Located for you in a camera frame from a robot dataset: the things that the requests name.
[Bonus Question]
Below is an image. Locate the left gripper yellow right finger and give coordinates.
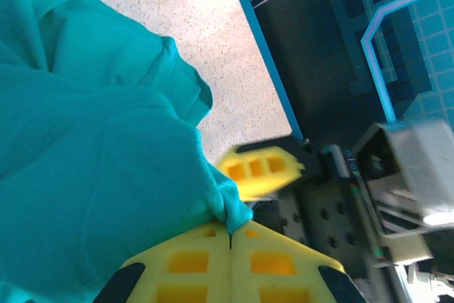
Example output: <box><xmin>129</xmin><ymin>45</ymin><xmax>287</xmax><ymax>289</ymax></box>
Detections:
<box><xmin>230</xmin><ymin>219</ymin><xmax>368</xmax><ymax>303</ymax></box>

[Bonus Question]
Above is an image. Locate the aluminium mounting rail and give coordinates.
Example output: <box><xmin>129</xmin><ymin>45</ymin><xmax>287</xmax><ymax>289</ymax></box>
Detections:
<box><xmin>393</xmin><ymin>256</ymin><xmax>454</xmax><ymax>303</ymax></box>

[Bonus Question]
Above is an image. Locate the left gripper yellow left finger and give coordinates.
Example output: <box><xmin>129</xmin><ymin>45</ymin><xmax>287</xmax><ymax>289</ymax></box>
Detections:
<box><xmin>94</xmin><ymin>222</ymin><xmax>232</xmax><ymax>303</ymax></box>

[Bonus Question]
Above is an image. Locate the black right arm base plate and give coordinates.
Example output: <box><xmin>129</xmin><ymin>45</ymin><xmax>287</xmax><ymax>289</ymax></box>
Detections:
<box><xmin>253</xmin><ymin>184</ymin><xmax>394</xmax><ymax>268</ymax></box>

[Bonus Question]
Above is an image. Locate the teal t-shirt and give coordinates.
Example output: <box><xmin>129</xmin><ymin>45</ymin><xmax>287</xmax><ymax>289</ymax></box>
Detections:
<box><xmin>0</xmin><ymin>0</ymin><xmax>255</xmax><ymax>303</ymax></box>

